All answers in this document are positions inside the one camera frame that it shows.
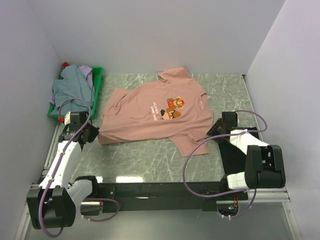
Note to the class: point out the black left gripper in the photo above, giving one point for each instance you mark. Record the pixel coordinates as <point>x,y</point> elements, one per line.
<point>94,132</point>

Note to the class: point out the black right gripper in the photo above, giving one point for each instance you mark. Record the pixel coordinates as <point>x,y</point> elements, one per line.
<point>212,130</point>

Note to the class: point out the pink printed t-shirt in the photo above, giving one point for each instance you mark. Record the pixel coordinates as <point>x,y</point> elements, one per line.
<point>175,107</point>

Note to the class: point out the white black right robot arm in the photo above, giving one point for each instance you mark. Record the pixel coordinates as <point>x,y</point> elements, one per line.
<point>248,162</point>

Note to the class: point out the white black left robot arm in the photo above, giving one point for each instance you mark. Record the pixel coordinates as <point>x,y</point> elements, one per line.
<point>53,204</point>

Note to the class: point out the black folded t-shirt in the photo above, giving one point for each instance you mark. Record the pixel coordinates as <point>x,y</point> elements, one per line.
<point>233,159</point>

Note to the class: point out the grey-blue t-shirt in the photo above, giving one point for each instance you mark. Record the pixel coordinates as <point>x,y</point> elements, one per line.
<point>70,87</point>

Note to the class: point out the green plastic bin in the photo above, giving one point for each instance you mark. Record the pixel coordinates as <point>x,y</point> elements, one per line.
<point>96,87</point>

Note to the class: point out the black base beam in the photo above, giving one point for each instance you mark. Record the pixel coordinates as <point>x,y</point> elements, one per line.
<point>154,196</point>

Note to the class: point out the red garment in bin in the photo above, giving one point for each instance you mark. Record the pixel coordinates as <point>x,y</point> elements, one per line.
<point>65,64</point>

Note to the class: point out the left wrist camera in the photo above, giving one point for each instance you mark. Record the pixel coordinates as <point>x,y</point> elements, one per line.
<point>65,119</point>

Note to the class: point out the aluminium frame rail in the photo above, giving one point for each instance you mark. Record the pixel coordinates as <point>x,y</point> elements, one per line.
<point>262,192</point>

